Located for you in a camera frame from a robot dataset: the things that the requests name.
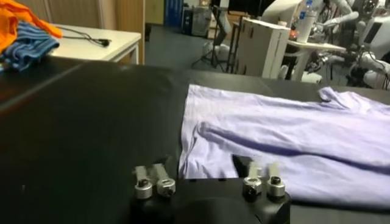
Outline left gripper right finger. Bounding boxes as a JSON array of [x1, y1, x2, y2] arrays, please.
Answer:
[[233, 155, 286, 202]]

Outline clear water bottle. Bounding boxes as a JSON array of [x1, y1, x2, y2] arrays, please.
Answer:
[[299, 0, 315, 19]]

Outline orange garment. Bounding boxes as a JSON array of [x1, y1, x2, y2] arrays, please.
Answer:
[[0, 0, 63, 54]]

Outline tall white cardboard box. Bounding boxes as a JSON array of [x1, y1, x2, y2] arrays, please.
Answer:
[[236, 17, 291, 80]]

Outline black wrinkled table cover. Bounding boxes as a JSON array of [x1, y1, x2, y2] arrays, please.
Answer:
[[0, 60, 390, 224]]

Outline lavender t-shirt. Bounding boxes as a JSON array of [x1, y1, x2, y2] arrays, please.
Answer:
[[178, 84, 390, 211]]

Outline white humanoid robot black shoulders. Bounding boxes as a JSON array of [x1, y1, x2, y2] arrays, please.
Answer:
[[347, 12, 390, 89]]

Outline blue crates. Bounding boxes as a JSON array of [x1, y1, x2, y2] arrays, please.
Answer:
[[164, 0, 184, 28]]

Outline white curved machine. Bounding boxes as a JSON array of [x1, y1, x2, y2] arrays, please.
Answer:
[[261, 0, 303, 27]]

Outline white table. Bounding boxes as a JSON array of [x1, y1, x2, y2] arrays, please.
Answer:
[[48, 23, 143, 65]]

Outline black glossy table cover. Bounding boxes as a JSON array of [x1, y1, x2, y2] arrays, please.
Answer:
[[0, 55, 85, 110]]

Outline black looped cable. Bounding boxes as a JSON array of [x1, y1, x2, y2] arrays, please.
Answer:
[[56, 26, 111, 48]]

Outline black tripod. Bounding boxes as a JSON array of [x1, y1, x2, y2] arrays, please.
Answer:
[[191, 5, 234, 73]]

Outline blue striped garment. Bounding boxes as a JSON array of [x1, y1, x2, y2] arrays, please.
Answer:
[[0, 21, 60, 72]]

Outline small white round robot base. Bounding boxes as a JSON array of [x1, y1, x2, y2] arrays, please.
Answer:
[[202, 41, 232, 62]]

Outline white standing desk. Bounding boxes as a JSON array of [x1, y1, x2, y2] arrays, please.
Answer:
[[285, 39, 347, 82]]

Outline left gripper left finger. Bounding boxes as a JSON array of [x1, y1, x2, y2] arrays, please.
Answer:
[[132, 163, 177, 200]]

